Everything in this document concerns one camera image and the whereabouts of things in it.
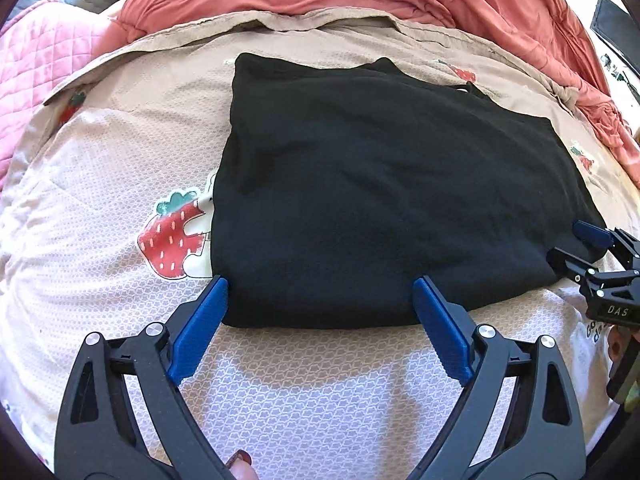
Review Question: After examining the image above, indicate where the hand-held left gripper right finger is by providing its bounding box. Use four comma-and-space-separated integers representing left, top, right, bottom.
410, 276, 587, 480

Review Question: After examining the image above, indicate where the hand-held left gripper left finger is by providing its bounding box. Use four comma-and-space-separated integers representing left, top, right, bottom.
55, 275, 232, 480

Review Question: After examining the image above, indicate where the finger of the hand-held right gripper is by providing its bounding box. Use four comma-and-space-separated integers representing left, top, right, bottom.
546, 246, 593, 287
572, 220, 617, 262

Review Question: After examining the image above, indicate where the black long-sleeve sweater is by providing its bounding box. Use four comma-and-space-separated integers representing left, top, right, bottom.
210, 52, 609, 332

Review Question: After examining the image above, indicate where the person's right hand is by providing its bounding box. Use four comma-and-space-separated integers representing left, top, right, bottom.
606, 324, 633, 363

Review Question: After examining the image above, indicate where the person's left hand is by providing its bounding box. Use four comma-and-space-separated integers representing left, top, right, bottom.
225, 450, 262, 480

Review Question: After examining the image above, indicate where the beige strawberry print blanket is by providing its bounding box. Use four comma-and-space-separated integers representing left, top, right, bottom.
0, 7, 640, 480

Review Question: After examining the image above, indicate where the black flat panel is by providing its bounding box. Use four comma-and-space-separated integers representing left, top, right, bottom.
590, 0, 640, 62

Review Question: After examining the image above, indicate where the pink quilted blanket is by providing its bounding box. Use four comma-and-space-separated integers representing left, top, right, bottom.
0, 2, 125, 187

